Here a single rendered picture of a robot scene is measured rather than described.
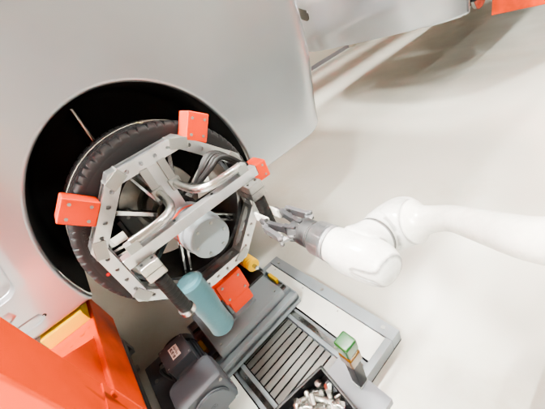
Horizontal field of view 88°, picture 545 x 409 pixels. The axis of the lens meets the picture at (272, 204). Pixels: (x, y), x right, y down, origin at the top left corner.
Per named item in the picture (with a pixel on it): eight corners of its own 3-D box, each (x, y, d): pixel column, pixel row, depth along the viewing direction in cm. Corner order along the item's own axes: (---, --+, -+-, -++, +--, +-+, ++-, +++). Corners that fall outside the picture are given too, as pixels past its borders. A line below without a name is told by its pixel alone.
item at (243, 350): (260, 273, 175) (255, 262, 169) (302, 302, 148) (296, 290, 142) (194, 335, 155) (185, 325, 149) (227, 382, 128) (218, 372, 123)
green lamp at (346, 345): (345, 337, 71) (342, 329, 69) (359, 347, 68) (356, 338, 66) (336, 350, 69) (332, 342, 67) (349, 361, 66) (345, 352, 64)
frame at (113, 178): (266, 227, 125) (209, 109, 96) (275, 232, 120) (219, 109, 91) (159, 319, 104) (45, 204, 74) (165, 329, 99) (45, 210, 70)
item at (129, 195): (199, 225, 134) (190, 157, 123) (207, 230, 128) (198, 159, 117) (126, 247, 116) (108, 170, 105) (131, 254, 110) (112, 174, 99)
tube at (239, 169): (216, 161, 96) (202, 133, 90) (249, 170, 82) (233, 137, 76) (173, 191, 89) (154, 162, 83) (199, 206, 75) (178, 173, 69)
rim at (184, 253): (223, 152, 131) (96, 126, 99) (251, 158, 114) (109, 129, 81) (204, 255, 139) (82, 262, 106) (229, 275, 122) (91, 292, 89)
